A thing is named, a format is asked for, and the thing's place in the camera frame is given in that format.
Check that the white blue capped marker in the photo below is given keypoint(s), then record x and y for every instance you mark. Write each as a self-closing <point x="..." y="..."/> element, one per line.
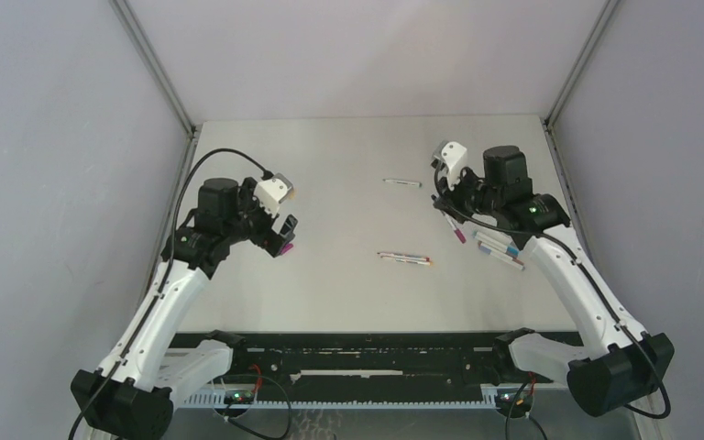
<point x="492" y="242"/>

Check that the white green marker pen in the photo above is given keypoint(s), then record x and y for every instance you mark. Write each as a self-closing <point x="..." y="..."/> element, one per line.
<point x="414" y="184"/>

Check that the aluminium frame rail right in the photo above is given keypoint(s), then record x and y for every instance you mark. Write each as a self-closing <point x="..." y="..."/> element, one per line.
<point x="549" y="123"/>

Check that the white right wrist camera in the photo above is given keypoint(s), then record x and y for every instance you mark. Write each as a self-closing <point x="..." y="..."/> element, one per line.
<point x="451" y="157"/>

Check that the white red marker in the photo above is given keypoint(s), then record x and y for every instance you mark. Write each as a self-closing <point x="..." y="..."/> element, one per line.
<point x="402" y="256"/>

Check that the controller board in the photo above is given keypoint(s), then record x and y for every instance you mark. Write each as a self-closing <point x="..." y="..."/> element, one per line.
<point x="238" y="397"/>
<point x="509" y="398"/>

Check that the right controller board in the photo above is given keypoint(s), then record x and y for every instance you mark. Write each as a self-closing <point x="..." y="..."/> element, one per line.
<point x="509" y="398"/>

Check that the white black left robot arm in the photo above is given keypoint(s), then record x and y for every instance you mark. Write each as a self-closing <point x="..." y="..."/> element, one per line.
<point x="132" y="394"/>

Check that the left controller board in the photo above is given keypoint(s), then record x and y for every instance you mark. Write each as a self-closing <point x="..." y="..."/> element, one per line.
<point x="238" y="397"/>

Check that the aluminium frame rail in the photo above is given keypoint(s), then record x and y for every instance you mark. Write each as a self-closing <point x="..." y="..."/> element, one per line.
<point x="137" y="34"/>
<point x="549" y="123"/>

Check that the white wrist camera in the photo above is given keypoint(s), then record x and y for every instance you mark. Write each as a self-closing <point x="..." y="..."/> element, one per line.
<point x="451" y="157"/>
<point x="272" y="192"/>

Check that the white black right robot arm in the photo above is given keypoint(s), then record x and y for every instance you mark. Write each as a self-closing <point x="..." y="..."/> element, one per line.
<point x="619" y="363"/>

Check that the white yellow marker pen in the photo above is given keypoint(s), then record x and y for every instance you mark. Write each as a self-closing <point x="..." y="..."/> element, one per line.
<point x="412" y="261"/>

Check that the aluminium frame rail left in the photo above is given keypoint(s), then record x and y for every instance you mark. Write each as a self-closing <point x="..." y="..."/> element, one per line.
<point x="137" y="34"/>

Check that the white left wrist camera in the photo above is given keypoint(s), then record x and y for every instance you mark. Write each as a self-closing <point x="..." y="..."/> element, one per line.
<point x="272" y="192"/>

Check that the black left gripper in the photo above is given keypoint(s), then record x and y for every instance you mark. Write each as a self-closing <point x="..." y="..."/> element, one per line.
<point x="269" y="239"/>

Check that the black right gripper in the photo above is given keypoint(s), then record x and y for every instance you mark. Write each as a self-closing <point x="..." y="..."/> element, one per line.
<point x="449" y="197"/>

